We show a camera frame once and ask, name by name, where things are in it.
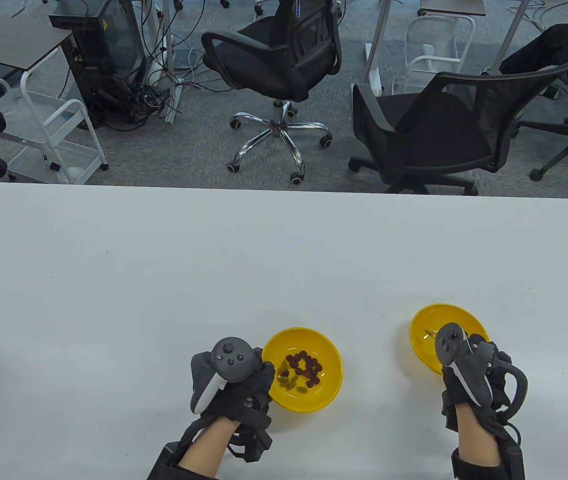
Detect white power strip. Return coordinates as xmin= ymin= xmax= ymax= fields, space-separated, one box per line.
xmin=165 ymin=80 xmax=184 ymax=124

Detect tangle of black cables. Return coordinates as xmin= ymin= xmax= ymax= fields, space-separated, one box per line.
xmin=91 ymin=0 xmax=204 ymax=132

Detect black mesh office chair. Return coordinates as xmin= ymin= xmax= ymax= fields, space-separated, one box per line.
xmin=348 ymin=59 xmax=568 ymax=196

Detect black computer tower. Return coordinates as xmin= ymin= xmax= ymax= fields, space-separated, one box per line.
xmin=49 ymin=0 xmax=147 ymax=128

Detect black office chair chrome base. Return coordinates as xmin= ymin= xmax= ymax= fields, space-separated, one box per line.
xmin=201 ymin=0 xmax=342 ymax=186

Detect grey tracking controller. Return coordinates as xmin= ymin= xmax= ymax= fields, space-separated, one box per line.
xmin=191 ymin=336 xmax=264 ymax=415
xmin=436 ymin=322 xmax=528 ymax=417

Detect person's left forearm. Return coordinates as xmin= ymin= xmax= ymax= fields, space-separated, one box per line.
xmin=179 ymin=417 xmax=239 ymax=480

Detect person's right hand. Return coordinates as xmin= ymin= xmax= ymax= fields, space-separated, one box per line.
xmin=439 ymin=334 xmax=514 ymax=433

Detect small dark top table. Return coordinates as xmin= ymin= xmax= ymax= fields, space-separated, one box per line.
xmin=0 ymin=14 xmax=75 ymax=72
xmin=418 ymin=0 xmax=487 ymax=17

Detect white metal pole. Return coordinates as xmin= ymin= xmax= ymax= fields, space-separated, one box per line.
xmin=498 ymin=0 xmax=532 ymax=71

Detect white desk leg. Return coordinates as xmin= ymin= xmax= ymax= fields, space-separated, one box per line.
xmin=364 ymin=0 xmax=393 ymax=97
xmin=156 ymin=0 xmax=178 ymax=91

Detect yellow plastic bowl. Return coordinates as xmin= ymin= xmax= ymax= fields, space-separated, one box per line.
xmin=261 ymin=327 xmax=343 ymax=413
xmin=410 ymin=303 xmax=490 ymax=377

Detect person's left hand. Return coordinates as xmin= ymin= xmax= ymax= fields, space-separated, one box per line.
xmin=190 ymin=350 xmax=277 ymax=463

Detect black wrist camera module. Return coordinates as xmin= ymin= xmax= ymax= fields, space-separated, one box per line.
xmin=146 ymin=440 xmax=184 ymax=480

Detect person's right forearm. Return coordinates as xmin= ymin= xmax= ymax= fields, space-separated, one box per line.
xmin=454 ymin=402 xmax=507 ymax=467

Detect pile of dark red raisins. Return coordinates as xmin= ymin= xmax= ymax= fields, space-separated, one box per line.
xmin=285 ymin=351 xmax=323 ymax=389

